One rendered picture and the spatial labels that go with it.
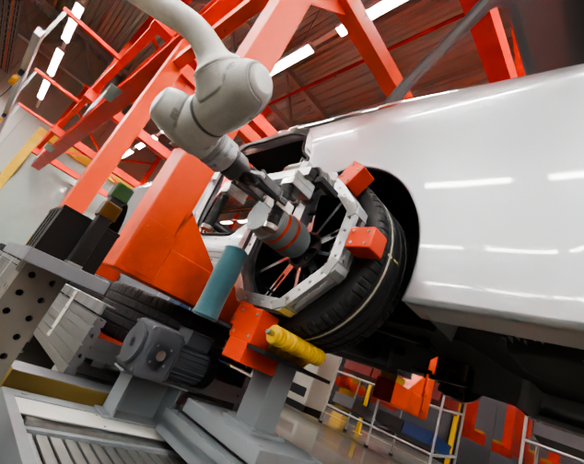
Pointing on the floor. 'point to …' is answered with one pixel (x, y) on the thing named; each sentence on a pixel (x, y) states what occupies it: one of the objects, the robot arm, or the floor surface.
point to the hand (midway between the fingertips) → (279, 204)
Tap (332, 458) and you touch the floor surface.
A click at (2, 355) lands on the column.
